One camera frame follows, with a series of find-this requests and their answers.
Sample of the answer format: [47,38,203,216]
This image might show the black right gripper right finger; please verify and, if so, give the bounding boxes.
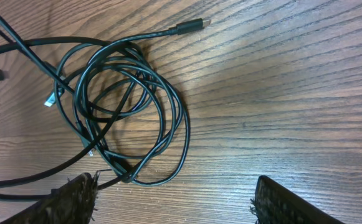
[250,175,343,224]

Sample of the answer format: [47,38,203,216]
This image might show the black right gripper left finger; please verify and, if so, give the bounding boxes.
[0,173,98,224]

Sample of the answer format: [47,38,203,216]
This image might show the black usb cable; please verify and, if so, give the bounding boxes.
[43,17,212,187]

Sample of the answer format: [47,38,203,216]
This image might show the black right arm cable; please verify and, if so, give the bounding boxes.
[0,0,138,202]

